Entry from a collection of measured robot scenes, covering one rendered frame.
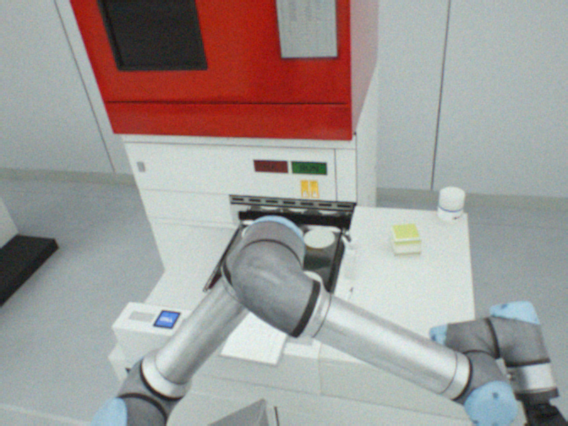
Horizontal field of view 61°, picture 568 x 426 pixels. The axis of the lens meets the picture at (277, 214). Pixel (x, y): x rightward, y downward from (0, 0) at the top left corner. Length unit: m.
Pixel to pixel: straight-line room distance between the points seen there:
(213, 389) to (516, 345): 0.79
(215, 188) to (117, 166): 2.32
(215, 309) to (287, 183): 0.80
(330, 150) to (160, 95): 0.56
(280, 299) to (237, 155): 0.95
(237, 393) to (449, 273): 0.65
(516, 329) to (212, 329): 0.54
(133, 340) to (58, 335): 1.55
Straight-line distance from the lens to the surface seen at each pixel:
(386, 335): 0.77
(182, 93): 1.53
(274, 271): 0.73
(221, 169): 1.67
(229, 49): 1.42
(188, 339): 0.95
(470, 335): 0.94
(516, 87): 3.04
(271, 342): 1.19
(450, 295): 1.31
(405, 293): 1.30
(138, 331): 1.32
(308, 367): 1.19
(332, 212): 1.62
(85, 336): 2.81
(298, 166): 1.56
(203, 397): 1.45
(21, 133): 4.38
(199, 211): 1.81
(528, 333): 0.97
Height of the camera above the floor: 1.87
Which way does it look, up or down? 35 degrees down
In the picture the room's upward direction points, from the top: 7 degrees counter-clockwise
